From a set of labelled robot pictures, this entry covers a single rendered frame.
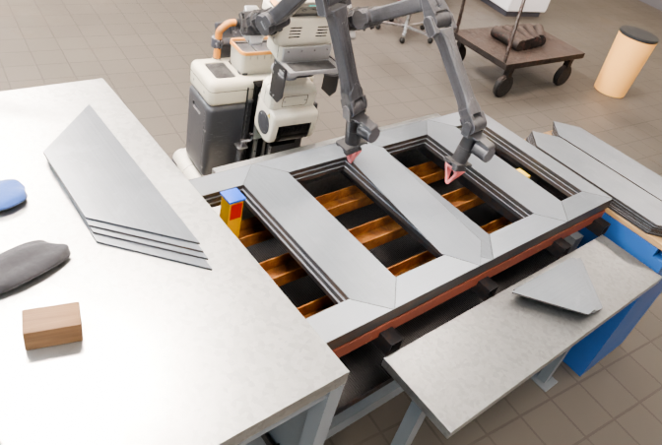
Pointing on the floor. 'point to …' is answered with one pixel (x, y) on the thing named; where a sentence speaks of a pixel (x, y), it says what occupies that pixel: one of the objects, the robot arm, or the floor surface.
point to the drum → (625, 60)
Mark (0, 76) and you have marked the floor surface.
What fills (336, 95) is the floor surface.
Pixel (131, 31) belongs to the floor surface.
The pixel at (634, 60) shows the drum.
